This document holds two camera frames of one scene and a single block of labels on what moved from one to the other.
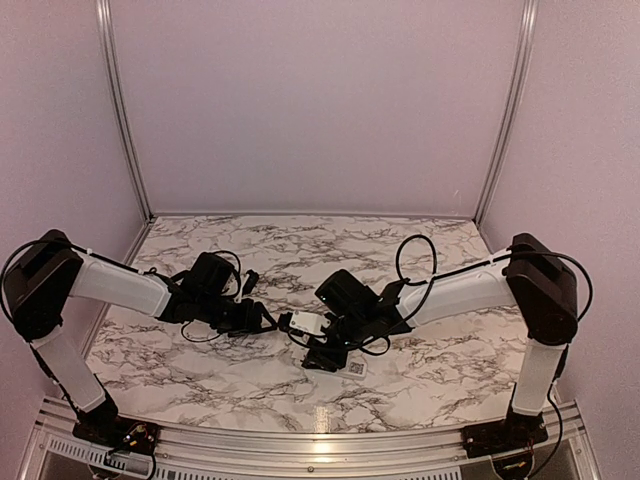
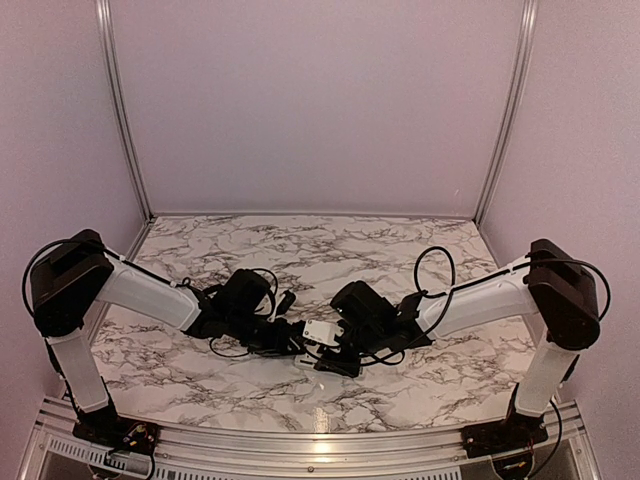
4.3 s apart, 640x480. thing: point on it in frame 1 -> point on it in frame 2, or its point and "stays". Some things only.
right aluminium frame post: (511, 107) stays
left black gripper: (250, 320) -> (280, 341)
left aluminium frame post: (105, 18) stays
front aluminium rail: (567, 453) stays
